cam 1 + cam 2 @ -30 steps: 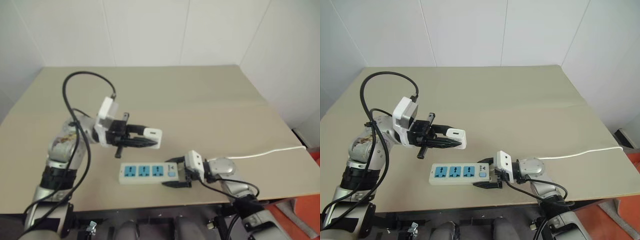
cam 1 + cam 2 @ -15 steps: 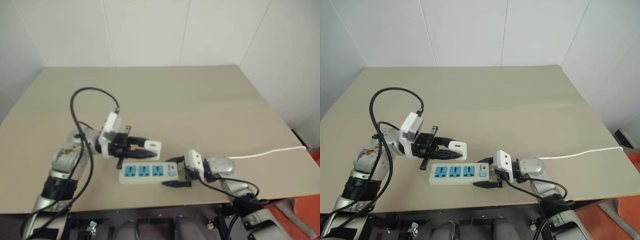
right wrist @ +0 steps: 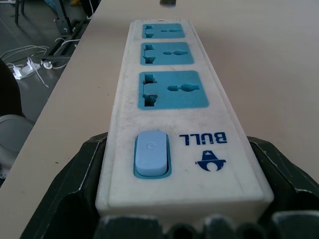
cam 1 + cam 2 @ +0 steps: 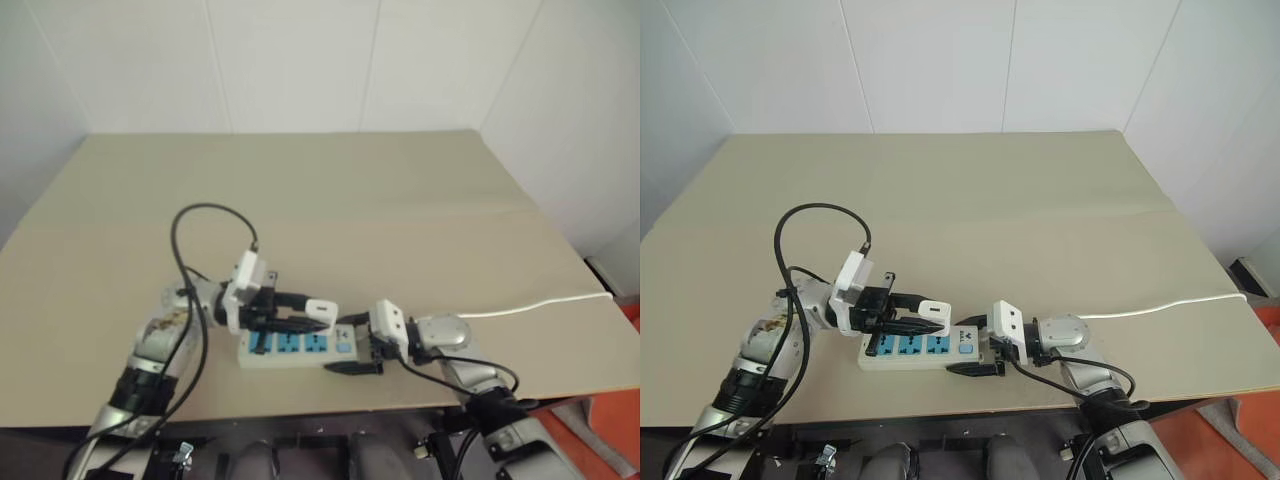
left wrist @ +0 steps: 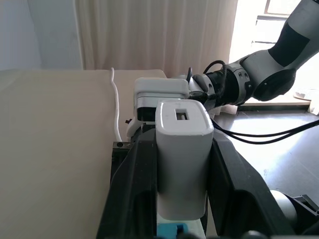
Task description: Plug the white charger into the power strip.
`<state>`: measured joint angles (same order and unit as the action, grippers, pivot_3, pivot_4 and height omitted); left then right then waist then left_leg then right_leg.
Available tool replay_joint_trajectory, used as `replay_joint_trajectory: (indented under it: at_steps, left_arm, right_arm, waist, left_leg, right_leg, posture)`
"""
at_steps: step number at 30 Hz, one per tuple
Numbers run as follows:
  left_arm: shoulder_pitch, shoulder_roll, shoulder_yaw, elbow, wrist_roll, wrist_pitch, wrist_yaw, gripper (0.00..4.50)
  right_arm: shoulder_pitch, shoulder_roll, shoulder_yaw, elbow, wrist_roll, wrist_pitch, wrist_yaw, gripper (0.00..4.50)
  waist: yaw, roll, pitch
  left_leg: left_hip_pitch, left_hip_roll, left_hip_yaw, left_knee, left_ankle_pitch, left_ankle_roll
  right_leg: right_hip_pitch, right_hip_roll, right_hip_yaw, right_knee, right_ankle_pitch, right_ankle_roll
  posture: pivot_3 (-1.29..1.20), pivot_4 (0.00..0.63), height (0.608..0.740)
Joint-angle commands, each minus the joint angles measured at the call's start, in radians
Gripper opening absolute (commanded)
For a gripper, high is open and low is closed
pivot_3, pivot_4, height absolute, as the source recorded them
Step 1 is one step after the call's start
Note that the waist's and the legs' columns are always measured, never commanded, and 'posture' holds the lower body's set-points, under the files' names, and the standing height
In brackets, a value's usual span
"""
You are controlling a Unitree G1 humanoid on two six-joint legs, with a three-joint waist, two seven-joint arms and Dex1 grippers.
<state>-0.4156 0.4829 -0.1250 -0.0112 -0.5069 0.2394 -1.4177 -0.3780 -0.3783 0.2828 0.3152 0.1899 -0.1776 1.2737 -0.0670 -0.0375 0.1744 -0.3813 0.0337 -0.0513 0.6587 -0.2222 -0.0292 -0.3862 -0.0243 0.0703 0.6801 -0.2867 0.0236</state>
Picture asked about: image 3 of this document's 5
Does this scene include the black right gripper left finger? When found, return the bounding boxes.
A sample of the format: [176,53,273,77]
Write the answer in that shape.
[19,131,110,239]

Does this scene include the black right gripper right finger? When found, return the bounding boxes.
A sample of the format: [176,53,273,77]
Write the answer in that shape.
[246,135,319,239]

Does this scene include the white power strip blue sockets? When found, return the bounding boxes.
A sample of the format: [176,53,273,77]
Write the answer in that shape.
[95,18,275,217]

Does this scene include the white power strip on floor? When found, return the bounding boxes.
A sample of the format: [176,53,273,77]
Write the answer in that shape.
[12,61,42,80]

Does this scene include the black rounded chair back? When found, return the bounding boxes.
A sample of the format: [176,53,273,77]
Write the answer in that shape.
[0,58,25,119]

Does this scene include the white floor cable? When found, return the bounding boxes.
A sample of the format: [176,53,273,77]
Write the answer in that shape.
[0,37,82,89]

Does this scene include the dark metal frame stand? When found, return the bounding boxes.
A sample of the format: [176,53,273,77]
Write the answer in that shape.
[41,0,94,68]

